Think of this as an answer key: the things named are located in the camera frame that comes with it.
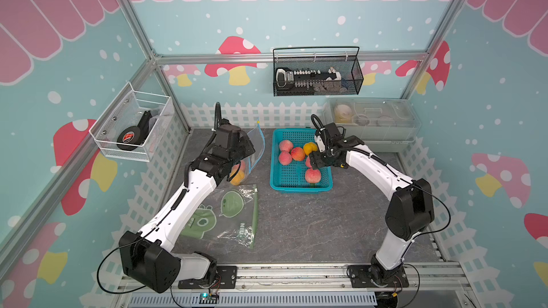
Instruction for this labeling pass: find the clear blue zipper bag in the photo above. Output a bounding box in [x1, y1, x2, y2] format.
[228, 122, 266, 187]

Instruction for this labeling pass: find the yellow peach with leaf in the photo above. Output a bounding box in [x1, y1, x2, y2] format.
[230, 171, 245, 186]

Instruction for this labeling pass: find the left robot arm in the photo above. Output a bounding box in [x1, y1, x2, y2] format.
[118, 120, 265, 293]

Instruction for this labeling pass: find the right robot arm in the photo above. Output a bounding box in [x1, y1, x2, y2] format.
[310, 114, 435, 287]

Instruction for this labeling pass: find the yellow peach at back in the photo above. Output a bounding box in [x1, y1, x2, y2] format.
[303, 142, 318, 155]

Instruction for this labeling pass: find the clear bag green cartoon print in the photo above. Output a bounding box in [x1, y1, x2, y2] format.
[180, 185, 258, 249]

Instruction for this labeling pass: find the teal plastic perforated basket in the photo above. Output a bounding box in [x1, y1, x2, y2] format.
[270, 128, 333, 194]

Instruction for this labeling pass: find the clear plastic storage box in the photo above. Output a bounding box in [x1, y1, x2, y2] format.
[323, 98, 422, 153]

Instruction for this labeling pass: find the black tape roll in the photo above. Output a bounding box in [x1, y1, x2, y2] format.
[116, 111, 153, 151]

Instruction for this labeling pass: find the black wire mesh basket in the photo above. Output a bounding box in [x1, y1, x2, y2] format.
[272, 46, 364, 96]

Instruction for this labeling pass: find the clear acrylic wall bin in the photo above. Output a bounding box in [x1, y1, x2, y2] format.
[89, 83, 174, 162]

